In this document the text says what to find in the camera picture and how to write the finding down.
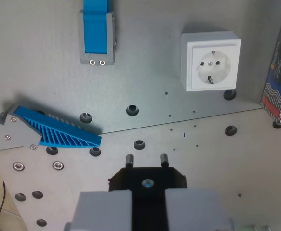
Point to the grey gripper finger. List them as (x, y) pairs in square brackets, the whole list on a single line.
[(101, 211), (193, 211)]

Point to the black two-pin power plug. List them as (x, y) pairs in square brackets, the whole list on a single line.
[(148, 175)]

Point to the silver hex socket screw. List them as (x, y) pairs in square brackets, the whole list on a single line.
[(57, 165), (18, 166)]

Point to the blue ribbed printed wedge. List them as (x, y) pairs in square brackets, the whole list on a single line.
[(65, 134)]

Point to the grey printed slot holder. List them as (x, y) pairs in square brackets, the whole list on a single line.
[(111, 36)]

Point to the blue flat printed block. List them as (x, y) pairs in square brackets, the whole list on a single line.
[(95, 31)]

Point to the grey printed corner bracket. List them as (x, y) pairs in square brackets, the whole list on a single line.
[(15, 134)]

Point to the white wall socket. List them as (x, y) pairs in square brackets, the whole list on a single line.
[(211, 61)]

